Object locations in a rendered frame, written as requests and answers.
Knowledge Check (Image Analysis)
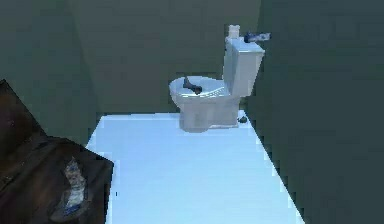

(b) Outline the blue and white bottle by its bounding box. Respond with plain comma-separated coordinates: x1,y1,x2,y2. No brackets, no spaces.
243,31,272,44

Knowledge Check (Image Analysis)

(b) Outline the grey and white spray bottle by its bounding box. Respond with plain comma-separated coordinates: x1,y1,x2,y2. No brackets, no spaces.
49,156,93,224

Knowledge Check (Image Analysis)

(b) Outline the black object in toilet bowl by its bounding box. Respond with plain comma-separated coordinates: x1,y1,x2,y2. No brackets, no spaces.
182,75,204,96

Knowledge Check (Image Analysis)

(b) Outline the dark brown wooden commode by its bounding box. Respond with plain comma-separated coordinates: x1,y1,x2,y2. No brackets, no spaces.
0,78,115,224

